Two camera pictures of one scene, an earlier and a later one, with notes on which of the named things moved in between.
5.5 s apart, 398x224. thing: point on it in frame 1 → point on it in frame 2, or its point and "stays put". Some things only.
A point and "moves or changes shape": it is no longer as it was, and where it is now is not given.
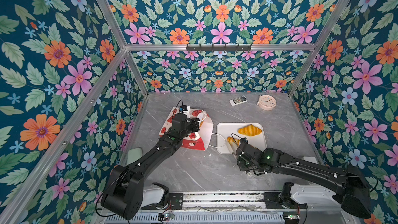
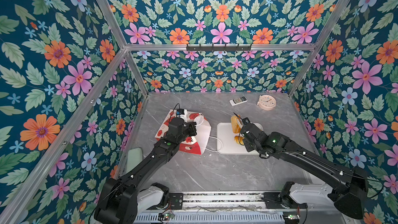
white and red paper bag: (199, 139) moves or changes shape
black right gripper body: (244, 166) → (248, 148)
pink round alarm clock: (267, 102) stays put
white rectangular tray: (255, 133) stays put
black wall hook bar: (218, 47) stays put
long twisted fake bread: (233, 143) → (236, 125)
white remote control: (238, 100) stays put
